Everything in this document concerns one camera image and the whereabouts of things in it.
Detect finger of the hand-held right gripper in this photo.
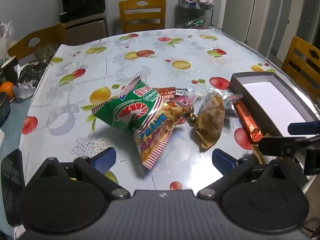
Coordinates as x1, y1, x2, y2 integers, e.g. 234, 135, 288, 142
257, 134, 320, 158
287, 121, 320, 134

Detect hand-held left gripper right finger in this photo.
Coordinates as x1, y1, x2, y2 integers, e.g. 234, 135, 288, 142
197, 148, 304, 200

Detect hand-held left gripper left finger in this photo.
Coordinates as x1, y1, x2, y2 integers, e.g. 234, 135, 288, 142
25, 147, 130, 200

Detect orange foil snack bar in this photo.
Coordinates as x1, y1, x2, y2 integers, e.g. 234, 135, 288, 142
234, 101, 264, 144

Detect dark brown snack packet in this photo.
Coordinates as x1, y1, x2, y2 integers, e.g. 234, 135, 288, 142
191, 91, 225, 152

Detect grey cardboard box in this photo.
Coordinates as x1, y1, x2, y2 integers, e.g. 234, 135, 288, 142
229, 71, 320, 138

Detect green prawn cracker bag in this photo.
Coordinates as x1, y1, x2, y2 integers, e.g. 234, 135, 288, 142
91, 75, 194, 169

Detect yellow striped packet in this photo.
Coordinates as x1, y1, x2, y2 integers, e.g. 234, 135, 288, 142
251, 134, 270, 165

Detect clear packet of dark seeds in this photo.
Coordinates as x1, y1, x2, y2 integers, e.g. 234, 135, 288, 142
222, 94, 243, 119

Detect gold wrapped candy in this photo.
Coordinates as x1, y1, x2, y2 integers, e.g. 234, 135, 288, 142
186, 110, 198, 125

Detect wooden chair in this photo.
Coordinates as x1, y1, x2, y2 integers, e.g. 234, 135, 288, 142
281, 35, 320, 100
7, 24, 66, 60
119, 0, 167, 33

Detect pink print clear packet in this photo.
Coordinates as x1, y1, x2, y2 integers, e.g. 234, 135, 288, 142
172, 89, 198, 108

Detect dark glossy panel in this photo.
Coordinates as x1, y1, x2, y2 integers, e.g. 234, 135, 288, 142
0, 149, 25, 227

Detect clear crumpled plastic bag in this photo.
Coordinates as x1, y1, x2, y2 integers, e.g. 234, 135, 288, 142
12, 82, 35, 101

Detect black crinkled bag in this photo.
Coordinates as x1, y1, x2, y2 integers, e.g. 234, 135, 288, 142
19, 62, 48, 85

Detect dark bowl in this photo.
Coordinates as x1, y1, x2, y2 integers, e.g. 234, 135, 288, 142
0, 91, 10, 128

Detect fruit print tablecloth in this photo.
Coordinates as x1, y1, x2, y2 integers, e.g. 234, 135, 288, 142
21, 27, 320, 192

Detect orange fruit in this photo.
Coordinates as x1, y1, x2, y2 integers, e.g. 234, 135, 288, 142
0, 81, 14, 98

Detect clear bag on chair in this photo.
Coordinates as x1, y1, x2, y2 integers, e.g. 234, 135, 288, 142
34, 44, 59, 63

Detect dark paper cup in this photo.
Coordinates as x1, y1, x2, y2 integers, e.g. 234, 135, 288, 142
0, 56, 19, 83

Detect white interior door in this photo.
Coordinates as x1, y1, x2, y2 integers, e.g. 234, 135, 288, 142
221, 0, 258, 45

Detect green wrapped sweets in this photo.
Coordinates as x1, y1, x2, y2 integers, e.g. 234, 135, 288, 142
186, 16, 208, 28

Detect metal trolley cart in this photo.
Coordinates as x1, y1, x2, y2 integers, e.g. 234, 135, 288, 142
175, 0, 215, 29

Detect thin white plastic bag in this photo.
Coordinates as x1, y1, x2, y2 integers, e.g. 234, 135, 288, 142
0, 21, 14, 60

